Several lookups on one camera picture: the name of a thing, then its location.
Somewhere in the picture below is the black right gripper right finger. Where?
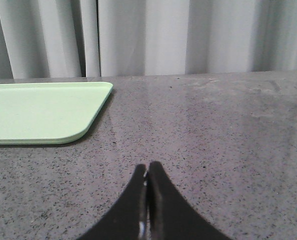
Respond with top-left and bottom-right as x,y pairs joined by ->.
148,161 -> 229,240

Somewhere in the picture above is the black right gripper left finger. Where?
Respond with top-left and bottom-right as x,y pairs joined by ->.
79,164 -> 147,240

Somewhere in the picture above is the light green plastic tray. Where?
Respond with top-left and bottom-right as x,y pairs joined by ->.
0,82 -> 113,145

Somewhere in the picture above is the grey pleated curtain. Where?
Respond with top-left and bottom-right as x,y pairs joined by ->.
0,0 -> 297,79

